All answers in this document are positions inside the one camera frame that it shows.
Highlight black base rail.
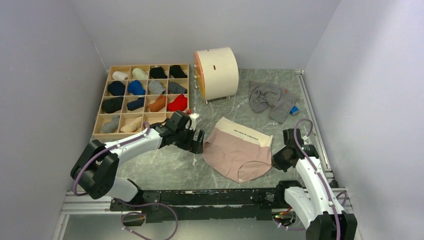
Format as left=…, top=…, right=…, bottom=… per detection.
left=109, top=186, right=290, bottom=223

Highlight striped dark rolled sock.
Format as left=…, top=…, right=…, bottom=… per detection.
left=168, top=81, right=188, bottom=95

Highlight wooden compartment tray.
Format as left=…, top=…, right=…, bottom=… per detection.
left=92, top=63, right=191, bottom=140

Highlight black rolled sock right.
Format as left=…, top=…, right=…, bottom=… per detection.
left=169, top=65, right=188, bottom=79

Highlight black ribbed rolled sock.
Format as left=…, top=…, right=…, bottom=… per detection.
left=101, top=96, right=124, bottom=114

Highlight pink beige underwear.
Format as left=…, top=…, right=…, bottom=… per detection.
left=202, top=117, right=273, bottom=184

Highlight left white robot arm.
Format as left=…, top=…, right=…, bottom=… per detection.
left=70, top=110, right=205, bottom=210

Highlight blue rolled sock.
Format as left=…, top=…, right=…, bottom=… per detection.
left=127, top=80, right=146, bottom=96

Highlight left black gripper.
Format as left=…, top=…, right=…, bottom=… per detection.
left=173, top=125, right=205, bottom=154

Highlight cream cylindrical drum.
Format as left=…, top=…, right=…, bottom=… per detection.
left=193, top=47, right=239, bottom=104

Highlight white rolled sock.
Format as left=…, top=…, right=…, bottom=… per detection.
left=112, top=71, right=128, bottom=81

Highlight blue small object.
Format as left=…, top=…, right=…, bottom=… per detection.
left=289, top=106, right=300, bottom=116

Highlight cream rolled sock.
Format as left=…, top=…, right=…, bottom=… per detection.
left=131, top=67, right=149, bottom=80

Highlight red rolled sock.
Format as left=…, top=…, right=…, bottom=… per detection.
left=167, top=94, right=188, bottom=112

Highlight aluminium frame rail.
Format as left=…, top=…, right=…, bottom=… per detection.
left=52, top=190, right=362, bottom=240

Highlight grey striped underwear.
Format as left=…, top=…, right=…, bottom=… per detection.
left=248, top=81, right=300, bottom=124

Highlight dark navy rolled sock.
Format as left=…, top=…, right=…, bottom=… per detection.
left=126, top=97, right=145, bottom=111

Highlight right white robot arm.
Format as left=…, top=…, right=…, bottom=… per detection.
left=272, top=128, right=358, bottom=240

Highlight orange rolled sock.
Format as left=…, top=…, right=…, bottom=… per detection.
left=147, top=94, right=167, bottom=112

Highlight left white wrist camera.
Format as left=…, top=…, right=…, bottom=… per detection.
left=186, top=113, right=202, bottom=131

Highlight light grey rolled sock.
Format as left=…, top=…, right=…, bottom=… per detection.
left=100, top=115, right=120, bottom=134

